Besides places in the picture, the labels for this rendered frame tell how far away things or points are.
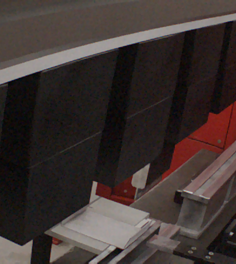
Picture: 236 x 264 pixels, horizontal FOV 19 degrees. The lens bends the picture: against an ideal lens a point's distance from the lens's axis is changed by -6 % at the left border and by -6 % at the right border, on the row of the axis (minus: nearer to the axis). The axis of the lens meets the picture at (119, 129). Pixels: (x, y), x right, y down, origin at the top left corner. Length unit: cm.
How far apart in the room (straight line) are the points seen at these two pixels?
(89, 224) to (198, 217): 36
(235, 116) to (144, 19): 173
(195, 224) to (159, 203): 16
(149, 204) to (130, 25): 138
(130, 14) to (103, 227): 95
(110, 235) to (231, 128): 89
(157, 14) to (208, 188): 125
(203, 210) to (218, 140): 55
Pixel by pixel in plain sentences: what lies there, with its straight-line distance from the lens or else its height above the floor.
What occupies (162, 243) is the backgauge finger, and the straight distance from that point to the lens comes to 107.
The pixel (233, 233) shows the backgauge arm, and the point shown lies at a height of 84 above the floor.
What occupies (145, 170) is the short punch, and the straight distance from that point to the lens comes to 100.
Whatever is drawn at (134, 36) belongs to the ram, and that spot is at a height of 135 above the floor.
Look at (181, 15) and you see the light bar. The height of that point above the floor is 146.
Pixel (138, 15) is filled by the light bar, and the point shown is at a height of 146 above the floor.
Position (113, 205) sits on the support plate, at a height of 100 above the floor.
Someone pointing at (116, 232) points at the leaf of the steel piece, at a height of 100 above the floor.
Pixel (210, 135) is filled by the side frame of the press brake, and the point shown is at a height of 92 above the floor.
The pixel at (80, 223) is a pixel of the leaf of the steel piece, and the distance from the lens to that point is 109.
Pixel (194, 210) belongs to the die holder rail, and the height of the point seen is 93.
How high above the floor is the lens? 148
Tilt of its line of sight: 18 degrees down
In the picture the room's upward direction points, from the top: 11 degrees clockwise
